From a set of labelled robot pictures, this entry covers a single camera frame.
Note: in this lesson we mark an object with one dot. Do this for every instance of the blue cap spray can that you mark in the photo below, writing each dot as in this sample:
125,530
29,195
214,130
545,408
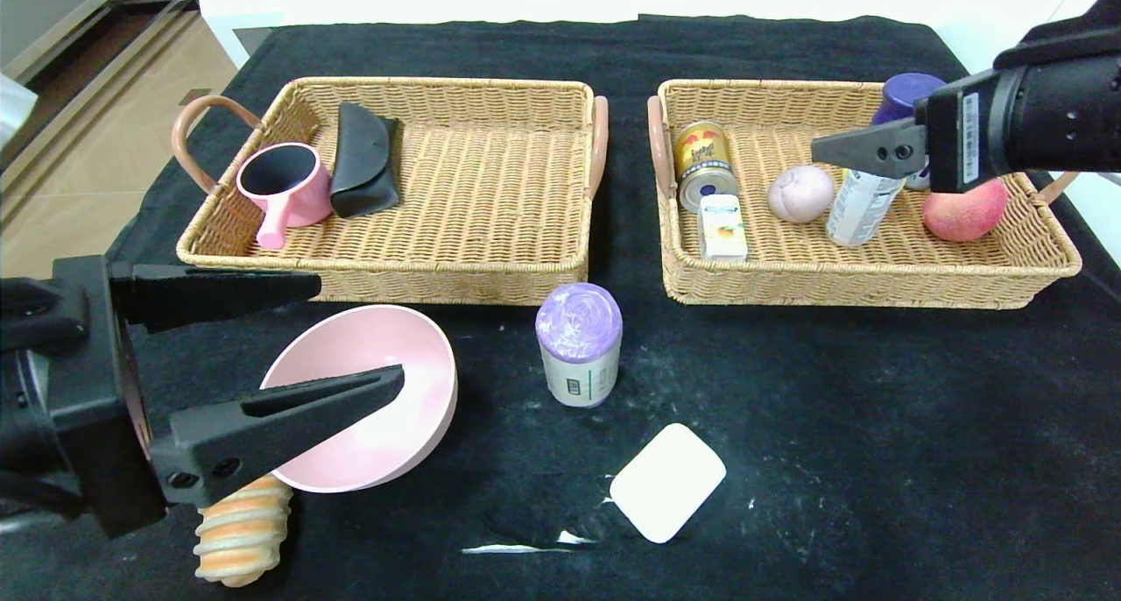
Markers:
863,207

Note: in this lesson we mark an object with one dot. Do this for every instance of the grey metal shelf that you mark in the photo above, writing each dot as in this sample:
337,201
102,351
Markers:
88,5

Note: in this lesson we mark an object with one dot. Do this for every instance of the striped orange bread roll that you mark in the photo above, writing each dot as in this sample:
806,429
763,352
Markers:
241,540

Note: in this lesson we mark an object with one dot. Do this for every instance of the black glasses case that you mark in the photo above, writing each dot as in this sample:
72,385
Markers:
363,163

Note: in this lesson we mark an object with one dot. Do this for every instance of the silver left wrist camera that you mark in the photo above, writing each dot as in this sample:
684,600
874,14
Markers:
13,110

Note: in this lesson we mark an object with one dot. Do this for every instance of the wicker basket holding pink mug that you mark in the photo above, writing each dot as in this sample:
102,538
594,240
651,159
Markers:
490,198

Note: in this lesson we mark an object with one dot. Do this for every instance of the pink bowl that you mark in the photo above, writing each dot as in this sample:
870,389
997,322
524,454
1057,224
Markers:
394,338

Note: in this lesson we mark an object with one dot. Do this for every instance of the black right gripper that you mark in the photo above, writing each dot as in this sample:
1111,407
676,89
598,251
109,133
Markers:
956,141

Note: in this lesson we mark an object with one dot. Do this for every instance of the red peach fruit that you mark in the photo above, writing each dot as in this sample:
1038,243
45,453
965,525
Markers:
963,215

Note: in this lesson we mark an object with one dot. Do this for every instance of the mauve round peach bun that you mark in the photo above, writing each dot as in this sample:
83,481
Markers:
801,194

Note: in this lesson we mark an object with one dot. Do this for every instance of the wicker basket holding food items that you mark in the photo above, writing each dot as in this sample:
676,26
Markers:
779,268

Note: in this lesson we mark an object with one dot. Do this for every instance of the small white juice carton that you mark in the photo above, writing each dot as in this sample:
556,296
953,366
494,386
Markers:
722,229

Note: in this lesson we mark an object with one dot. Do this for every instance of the gold drink can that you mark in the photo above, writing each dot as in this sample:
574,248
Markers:
701,159

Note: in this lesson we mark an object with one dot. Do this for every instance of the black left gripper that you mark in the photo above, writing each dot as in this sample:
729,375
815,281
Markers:
103,395

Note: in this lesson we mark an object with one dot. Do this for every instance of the white soap bar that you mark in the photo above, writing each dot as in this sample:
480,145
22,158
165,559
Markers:
666,483

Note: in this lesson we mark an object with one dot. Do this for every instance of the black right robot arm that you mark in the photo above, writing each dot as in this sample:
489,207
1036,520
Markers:
1060,110

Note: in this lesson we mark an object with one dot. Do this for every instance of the purple-lidded white jar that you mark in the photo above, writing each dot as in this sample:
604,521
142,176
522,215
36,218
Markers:
578,329

